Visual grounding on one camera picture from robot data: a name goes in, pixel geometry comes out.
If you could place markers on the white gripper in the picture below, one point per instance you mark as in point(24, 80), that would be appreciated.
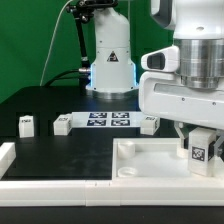
point(163, 95)

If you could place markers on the white square table top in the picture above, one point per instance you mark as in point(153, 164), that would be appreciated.
point(158, 161)

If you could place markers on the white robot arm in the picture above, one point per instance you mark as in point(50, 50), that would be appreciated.
point(183, 64)

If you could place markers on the white U-shaped fence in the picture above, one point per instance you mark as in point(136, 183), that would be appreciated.
point(97, 192)

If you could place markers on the white marker sheet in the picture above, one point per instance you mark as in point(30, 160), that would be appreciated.
point(120, 119)

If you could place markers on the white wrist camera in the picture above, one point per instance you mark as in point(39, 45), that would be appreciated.
point(164, 60)

